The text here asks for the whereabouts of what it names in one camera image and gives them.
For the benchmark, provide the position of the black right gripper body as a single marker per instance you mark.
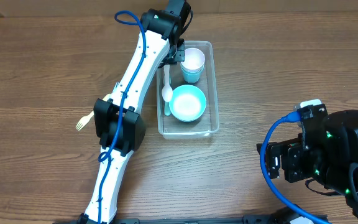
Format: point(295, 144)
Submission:
point(298, 162)

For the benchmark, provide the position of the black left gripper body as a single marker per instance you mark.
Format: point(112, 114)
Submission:
point(178, 52)

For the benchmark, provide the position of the pink plastic cup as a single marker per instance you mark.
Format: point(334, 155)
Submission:
point(194, 60)

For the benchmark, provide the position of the blue plastic cup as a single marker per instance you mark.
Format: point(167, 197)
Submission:
point(191, 77)

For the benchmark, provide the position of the white plastic spoon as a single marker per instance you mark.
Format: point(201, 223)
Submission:
point(167, 91)

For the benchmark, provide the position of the blue plastic bowl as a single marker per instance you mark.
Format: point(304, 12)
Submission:
point(188, 103)

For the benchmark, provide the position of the clear plastic storage container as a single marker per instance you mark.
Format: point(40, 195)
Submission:
point(170, 127)

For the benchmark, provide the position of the yellow plastic fork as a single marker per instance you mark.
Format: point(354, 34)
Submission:
point(84, 121)

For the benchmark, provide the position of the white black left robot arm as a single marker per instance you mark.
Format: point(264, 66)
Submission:
point(118, 123)

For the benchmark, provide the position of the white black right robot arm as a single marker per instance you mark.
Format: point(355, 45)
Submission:
point(310, 144)

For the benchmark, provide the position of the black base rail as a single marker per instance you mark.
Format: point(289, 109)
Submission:
point(282, 216)

